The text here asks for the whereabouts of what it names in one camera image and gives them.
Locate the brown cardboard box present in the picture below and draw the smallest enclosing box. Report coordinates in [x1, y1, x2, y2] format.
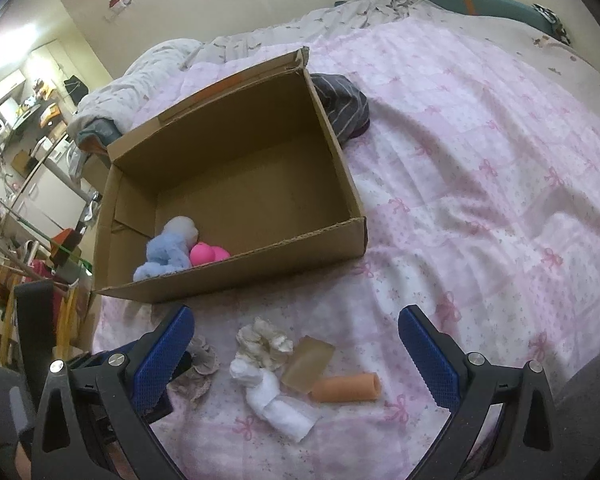
[91, 47, 368, 305]

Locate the white printed bed sheet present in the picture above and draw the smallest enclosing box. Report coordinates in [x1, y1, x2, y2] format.
[420, 0, 600, 126]

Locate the teal bed cushion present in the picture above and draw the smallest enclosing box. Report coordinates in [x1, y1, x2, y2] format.
[415, 0, 556, 36]

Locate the light blue plush toy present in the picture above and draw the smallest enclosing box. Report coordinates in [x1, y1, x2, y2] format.
[132, 232, 193, 282]

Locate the pale grey plush ball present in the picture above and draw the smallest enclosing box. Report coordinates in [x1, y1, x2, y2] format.
[167, 215, 201, 243]

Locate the dark striped cloth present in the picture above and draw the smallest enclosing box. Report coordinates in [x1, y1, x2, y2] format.
[310, 73, 371, 141]

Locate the yellow wooden chair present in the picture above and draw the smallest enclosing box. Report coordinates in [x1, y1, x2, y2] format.
[0, 255, 81, 361]

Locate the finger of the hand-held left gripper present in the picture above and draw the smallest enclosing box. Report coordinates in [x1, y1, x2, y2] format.
[145, 351, 193, 423]

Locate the white towel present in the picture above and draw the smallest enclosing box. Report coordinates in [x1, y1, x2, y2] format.
[229, 352, 315, 443]

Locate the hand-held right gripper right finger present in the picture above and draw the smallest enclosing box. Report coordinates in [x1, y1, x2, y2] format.
[398, 305, 571, 480]

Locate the translucent tan soft block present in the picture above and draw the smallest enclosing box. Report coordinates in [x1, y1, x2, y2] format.
[281, 336, 337, 395]

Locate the cream scrunchie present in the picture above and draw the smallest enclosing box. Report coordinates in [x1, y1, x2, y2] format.
[236, 317, 293, 361]

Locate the black white patterned item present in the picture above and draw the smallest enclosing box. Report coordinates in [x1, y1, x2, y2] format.
[532, 4, 571, 43]

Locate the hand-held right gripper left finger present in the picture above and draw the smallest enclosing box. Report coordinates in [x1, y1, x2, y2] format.
[30, 304, 197, 480]

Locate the person's grey clothing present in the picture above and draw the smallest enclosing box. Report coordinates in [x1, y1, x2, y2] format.
[0, 364, 37, 480]

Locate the pink makeup sponge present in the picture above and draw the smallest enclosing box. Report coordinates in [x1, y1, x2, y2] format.
[189, 242, 231, 267]

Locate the pink bow print blanket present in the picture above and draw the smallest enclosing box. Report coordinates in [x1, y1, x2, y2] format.
[92, 12, 600, 480]

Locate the grey scrunchie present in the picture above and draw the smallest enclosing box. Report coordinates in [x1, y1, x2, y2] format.
[170, 337, 221, 401]

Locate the grey white quilt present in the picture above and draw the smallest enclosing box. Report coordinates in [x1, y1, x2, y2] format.
[75, 0, 421, 136]

